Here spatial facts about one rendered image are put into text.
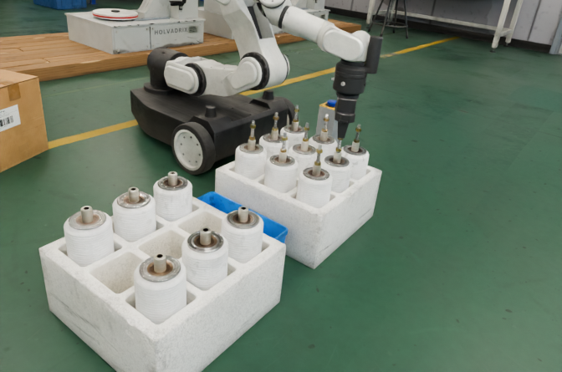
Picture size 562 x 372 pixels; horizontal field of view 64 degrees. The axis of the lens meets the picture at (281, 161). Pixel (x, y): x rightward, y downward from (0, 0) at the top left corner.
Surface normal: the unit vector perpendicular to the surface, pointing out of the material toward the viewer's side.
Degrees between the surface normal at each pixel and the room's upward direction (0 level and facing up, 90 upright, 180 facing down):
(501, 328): 0
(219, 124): 46
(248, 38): 90
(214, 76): 90
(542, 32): 90
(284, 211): 90
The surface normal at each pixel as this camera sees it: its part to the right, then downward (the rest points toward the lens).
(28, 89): 0.94, 0.22
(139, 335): -0.59, 0.29
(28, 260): 0.09, -0.90
